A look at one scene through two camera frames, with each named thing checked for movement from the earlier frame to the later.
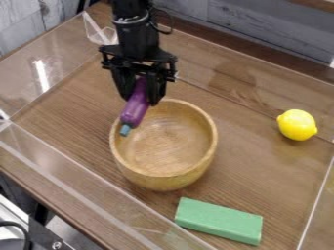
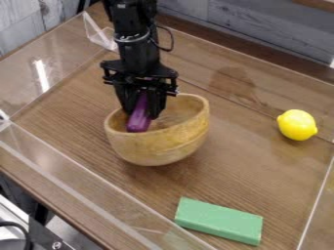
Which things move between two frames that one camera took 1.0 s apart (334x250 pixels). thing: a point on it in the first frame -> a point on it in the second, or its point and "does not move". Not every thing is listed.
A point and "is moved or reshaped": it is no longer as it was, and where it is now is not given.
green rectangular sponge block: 226,222 does not move
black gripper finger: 124,78 -> 128,94
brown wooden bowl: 164,153 is moved or reshaped
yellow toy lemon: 297,125 does not move
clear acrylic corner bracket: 103,36 does not move
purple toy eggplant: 136,105 is moved or reshaped
